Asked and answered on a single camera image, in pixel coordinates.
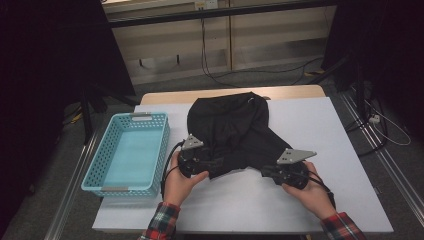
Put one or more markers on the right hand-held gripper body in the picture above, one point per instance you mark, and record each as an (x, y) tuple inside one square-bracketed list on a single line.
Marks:
[(291, 173)]

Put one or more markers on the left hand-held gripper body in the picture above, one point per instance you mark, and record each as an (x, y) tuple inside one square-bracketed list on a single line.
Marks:
[(191, 160)]

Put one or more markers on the black pants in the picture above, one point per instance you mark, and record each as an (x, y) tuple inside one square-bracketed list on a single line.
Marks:
[(233, 126)]

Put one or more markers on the light blue plastic basket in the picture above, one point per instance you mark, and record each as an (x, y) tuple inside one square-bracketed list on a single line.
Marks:
[(130, 156)]

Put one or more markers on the person's left hand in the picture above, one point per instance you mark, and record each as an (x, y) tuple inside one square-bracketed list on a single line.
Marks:
[(176, 188)]

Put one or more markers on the person's right hand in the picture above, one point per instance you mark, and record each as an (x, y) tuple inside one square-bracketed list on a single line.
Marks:
[(315, 196)]

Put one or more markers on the dark round table grommet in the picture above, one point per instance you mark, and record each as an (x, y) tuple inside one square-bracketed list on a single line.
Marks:
[(267, 98)]

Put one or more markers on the white plug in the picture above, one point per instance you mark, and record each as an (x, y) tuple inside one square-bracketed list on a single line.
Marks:
[(375, 119)]

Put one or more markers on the black metal stand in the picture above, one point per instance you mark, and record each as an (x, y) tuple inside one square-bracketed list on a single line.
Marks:
[(358, 86)]

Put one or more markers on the black tripod stand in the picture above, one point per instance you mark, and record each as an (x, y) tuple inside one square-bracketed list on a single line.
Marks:
[(87, 116)]

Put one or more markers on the yellow strip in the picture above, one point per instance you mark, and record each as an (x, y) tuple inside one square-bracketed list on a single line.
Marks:
[(77, 117)]

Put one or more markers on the beige panel cabinet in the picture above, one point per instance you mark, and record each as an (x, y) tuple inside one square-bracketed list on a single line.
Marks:
[(266, 43)]

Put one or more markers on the dark horizontal bar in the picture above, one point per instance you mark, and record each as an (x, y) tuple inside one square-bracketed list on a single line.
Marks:
[(166, 17)]

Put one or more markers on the black curtain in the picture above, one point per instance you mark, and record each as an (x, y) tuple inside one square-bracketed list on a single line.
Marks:
[(40, 83), (393, 50)]

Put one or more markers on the metal floor rail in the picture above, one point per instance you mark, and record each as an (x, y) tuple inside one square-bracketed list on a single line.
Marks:
[(71, 190), (383, 156)]

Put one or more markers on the small black wall bracket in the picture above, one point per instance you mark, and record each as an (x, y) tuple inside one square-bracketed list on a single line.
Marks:
[(178, 59), (140, 62)]

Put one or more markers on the white wall socket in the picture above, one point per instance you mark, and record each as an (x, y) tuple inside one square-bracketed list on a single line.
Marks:
[(206, 4)]

